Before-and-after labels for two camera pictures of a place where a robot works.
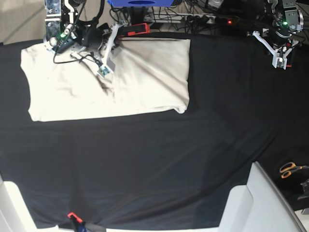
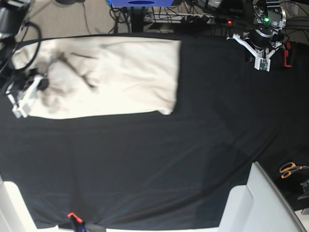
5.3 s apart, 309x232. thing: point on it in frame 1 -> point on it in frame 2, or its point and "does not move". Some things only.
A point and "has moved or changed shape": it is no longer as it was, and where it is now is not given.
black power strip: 226,21 does not move
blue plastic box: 141,3 does not move
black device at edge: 305,185 does not move
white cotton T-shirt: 146,73 has moved or changed shape
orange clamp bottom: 78,219 does not move
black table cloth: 173,170 does not move
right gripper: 279,59 -> 261,61
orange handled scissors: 286,169 does not move
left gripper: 104,69 -> 42,83
